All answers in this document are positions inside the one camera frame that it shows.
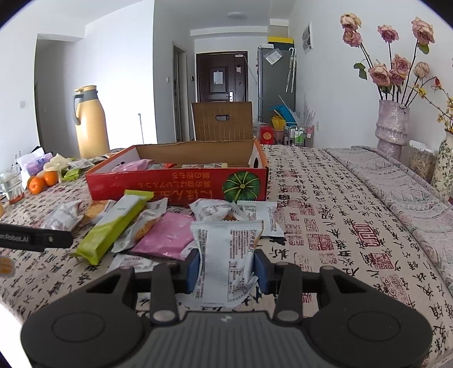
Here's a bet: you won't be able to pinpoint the wire storage rack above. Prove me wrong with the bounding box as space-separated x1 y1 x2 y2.
285 123 314 148

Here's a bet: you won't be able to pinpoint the calligraphy print tablecloth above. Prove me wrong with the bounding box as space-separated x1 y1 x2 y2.
1 146 452 367

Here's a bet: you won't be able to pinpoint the orange mandarin front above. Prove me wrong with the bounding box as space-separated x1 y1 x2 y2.
27 176 46 195

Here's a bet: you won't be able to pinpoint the clear jar with snacks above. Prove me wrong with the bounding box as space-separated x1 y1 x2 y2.
409 140 437 183

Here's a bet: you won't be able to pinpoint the white snack pack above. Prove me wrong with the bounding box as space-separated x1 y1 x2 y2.
189 221 263 307
40 200 83 232

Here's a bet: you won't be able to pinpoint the red cardboard snack box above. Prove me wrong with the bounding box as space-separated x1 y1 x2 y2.
85 140 269 206

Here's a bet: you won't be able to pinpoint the orange mandarin back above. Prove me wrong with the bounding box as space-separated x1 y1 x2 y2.
42 171 59 187

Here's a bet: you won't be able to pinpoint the yellow thermos jug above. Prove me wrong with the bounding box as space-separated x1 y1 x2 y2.
73 85 110 159

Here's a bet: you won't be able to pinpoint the orange mandarin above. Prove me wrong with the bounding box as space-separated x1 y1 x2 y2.
27 176 46 195
42 171 59 187

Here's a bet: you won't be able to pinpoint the glass cup with goji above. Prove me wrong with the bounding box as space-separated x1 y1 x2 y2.
0 164 25 205

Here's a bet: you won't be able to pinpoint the dark brown entrance door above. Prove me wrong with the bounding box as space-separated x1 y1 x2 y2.
196 51 248 102

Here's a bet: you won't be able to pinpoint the grey refrigerator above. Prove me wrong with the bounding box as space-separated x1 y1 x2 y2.
257 47 296 123

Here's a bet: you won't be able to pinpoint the dried pink roses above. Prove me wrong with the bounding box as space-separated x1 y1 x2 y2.
339 12 435 107

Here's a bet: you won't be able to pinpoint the long green snack bar pack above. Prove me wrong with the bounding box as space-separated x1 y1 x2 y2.
70 189 154 265

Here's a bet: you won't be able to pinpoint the pink textured vase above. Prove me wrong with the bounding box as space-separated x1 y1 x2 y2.
375 100 410 160

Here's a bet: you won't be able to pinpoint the grey patterned runner cloth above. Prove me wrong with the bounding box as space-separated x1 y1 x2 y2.
325 144 453 262

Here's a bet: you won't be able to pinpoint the floral patterned vase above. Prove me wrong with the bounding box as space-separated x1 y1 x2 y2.
431 131 453 202

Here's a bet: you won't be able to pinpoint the purple tissue pack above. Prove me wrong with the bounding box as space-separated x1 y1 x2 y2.
25 153 53 176

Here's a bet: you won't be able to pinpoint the brown wooden chair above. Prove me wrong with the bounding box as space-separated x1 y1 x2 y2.
192 102 253 141

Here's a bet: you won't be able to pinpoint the pink snack pack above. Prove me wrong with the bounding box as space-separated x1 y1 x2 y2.
131 212 194 260

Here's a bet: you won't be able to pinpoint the cracker pack with window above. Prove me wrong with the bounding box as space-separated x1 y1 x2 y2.
82 199 116 225

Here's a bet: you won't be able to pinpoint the white cloth flower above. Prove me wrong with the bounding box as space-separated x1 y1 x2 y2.
43 154 72 176

